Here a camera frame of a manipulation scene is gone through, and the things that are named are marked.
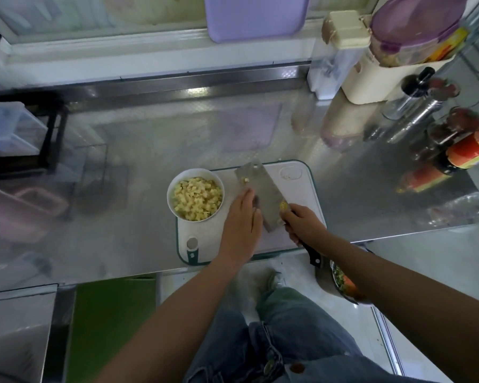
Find person's left hand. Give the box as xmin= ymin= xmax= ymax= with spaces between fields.
xmin=217 ymin=187 xmax=265 ymax=268

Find person's right hand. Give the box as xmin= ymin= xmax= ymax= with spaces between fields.
xmin=279 ymin=203 xmax=330 ymax=252

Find steel cleaver knife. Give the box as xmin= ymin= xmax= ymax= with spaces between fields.
xmin=235 ymin=162 xmax=324 ymax=268

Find pile of diced potato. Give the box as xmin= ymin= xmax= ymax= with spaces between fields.
xmin=171 ymin=177 xmax=224 ymax=221

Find white bowl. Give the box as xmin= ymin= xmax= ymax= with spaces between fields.
xmin=167 ymin=168 xmax=226 ymax=223

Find person's left forearm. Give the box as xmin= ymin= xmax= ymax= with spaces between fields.
xmin=96 ymin=257 xmax=244 ymax=383

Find person's right forearm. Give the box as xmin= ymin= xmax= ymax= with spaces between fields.
xmin=318 ymin=237 xmax=479 ymax=383

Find metal bowl with scraps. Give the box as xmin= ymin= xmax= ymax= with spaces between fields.
xmin=315 ymin=247 xmax=376 ymax=306

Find person's blue jeans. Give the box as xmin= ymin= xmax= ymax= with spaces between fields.
xmin=182 ymin=285 xmax=436 ymax=383

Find white cutting board green rim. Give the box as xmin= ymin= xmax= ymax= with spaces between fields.
xmin=176 ymin=160 xmax=327 ymax=267

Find cream plastic canister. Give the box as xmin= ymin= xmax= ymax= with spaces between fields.
xmin=341 ymin=50 xmax=456 ymax=105

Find green mat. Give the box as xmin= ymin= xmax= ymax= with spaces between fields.
xmin=65 ymin=277 xmax=159 ymax=383

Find clear plastic bottle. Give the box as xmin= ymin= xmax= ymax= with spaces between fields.
xmin=427 ymin=186 xmax=479 ymax=232

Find glass bottle black cap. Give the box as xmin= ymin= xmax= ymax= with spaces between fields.
xmin=382 ymin=66 xmax=435 ymax=121

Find clear container cream lid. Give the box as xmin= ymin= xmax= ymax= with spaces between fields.
xmin=307 ymin=10 xmax=372 ymax=101

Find sauce bottle red label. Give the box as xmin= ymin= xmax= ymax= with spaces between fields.
xmin=431 ymin=119 xmax=479 ymax=176

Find glass jar red lid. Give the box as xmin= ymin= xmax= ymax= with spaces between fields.
xmin=427 ymin=106 xmax=479 ymax=150

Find black metal rack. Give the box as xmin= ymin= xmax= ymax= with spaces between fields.
xmin=0 ymin=31 xmax=69 ymax=176

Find purple plastic cutting board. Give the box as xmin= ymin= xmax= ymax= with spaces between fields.
xmin=203 ymin=0 xmax=311 ymax=44

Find pink kettle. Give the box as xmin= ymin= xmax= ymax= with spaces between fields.
xmin=0 ymin=159 xmax=69 ymax=244

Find purple lid food container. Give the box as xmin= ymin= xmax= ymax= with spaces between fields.
xmin=369 ymin=0 xmax=469 ymax=69

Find clear plastic storage box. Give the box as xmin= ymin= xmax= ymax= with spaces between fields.
xmin=0 ymin=102 xmax=49 ymax=158

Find steel bin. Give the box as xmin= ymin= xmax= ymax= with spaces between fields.
xmin=0 ymin=284 xmax=59 ymax=383

